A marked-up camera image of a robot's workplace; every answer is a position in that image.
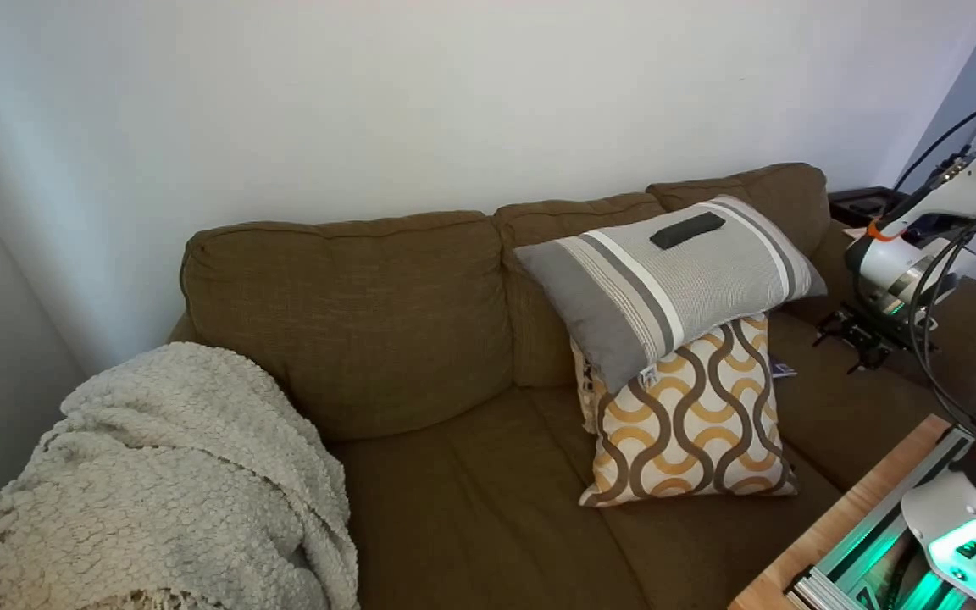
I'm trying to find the yellow brown wave-pattern pillow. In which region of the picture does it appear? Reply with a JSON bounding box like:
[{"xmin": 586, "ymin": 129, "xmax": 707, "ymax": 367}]
[{"xmin": 569, "ymin": 312, "xmax": 803, "ymax": 512}]

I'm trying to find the wooden table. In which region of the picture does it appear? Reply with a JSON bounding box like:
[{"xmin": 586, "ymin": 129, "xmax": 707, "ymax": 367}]
[{"xmin": 730, "ymin": 411, "xmax": 959, "ymax": 610}]

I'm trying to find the grey striped pillow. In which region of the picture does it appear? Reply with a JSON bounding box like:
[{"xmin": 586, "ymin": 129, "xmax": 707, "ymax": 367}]
[{"xmin": 512, "ymin": 192, "xmax": 831, "ymax": 396}]

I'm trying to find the brown fabric sofa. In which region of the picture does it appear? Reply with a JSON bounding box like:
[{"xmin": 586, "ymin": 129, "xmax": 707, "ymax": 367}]
[{"xmin": 166, "ymin": 159, "xmax": 976, "ymax": 610}]

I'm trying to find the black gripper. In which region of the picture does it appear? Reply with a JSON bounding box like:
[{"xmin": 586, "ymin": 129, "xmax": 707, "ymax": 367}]
[{"xmin": 811, "ymin": 295, "xmax": 934, "ymax": 378}]

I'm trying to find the grey knit blanket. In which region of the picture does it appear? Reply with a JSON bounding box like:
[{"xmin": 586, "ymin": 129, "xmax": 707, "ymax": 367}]
[{"xmin": 0, "ymin": 338, "xmax": 361, "ymax": 610}]

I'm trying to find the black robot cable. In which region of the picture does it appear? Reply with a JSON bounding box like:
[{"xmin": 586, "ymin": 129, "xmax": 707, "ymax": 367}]
[{"xmin": 889, "ymin": 95, "xmax": 976, "ymax": 436}]

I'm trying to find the dark side table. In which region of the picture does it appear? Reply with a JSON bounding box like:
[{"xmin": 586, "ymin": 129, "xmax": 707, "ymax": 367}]
[{"xmin": 827, "ymin": 184, "xmax": 907, "ymax": 231}]

